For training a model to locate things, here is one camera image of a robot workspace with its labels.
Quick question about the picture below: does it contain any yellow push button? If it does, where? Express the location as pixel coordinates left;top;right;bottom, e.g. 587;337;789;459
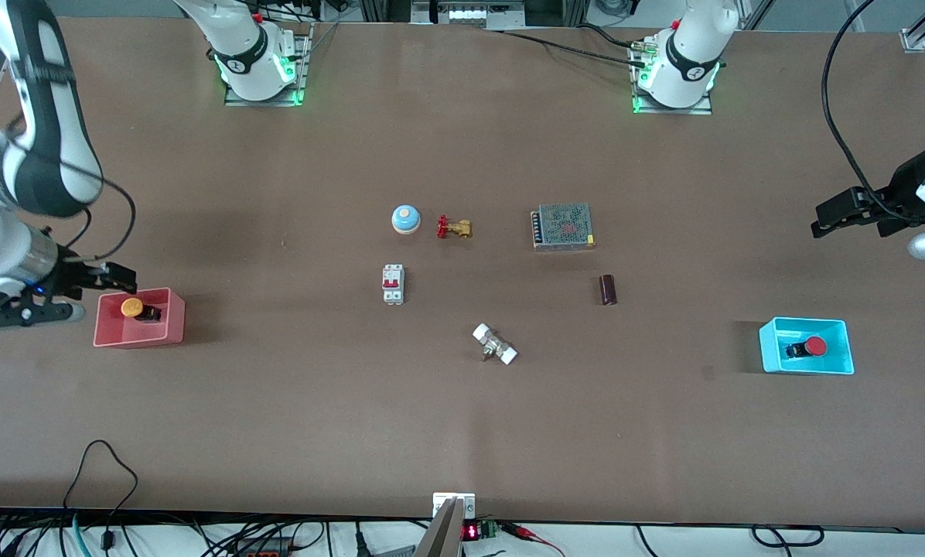
120;297;162;323

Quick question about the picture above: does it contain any red push button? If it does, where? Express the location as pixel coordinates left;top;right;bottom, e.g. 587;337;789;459
785;336;828;360

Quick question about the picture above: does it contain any pink plastic box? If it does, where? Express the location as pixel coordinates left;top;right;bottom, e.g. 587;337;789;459
94;287;186;349

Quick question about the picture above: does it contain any cyan plastic box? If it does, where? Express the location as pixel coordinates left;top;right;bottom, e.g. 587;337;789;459
758;316;855;376

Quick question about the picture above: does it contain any white red circuit breaker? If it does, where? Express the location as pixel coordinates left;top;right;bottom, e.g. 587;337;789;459
382;263;406;306

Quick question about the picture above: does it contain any metal mesh power supply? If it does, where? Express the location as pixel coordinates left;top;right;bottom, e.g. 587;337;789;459
530;202;596;252

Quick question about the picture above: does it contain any white-capped metal fitting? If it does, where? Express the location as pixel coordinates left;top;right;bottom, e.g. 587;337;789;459
472;323;519;366

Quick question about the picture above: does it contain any grey mounting bar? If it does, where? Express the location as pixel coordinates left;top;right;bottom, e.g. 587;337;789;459
415;497;463;557

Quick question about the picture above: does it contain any grey power strip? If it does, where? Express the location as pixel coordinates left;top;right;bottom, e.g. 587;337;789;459
411;0;527;26

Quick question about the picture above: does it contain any red clip lead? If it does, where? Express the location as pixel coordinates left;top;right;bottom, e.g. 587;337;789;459
507;524;565;557

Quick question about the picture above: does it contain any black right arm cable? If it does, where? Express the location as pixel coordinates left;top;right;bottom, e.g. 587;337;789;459
10;116;137;264

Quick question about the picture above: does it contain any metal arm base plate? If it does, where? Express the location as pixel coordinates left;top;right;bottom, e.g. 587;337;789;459
225;22;311;108
631;39;715;117

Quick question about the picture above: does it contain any black looped cable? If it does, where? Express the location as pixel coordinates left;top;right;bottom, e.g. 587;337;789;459
64;439;139;552

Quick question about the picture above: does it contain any black base cable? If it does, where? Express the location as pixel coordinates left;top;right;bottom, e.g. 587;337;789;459
575;23;641;51
484;29;649;69

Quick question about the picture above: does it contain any thin grey cable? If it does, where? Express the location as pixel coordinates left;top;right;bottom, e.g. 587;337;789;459
305;22;340;63

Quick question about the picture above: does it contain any black coiled cable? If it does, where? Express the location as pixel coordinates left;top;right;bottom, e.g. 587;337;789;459
752;525;825;548

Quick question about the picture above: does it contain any white metal bracket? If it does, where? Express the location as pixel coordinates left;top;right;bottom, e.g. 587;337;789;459
432;492;476;521

